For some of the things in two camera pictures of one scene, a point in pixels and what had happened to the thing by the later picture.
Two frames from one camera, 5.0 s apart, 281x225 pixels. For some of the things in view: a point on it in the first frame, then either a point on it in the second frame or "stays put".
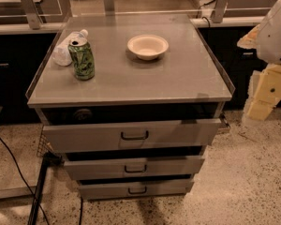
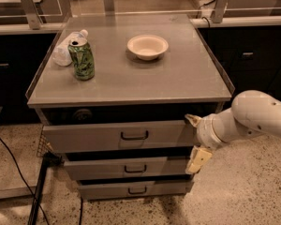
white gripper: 275,39 to 205,132
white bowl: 147,47 stays put
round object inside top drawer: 82,114 stays put
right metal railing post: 219,9 stays put
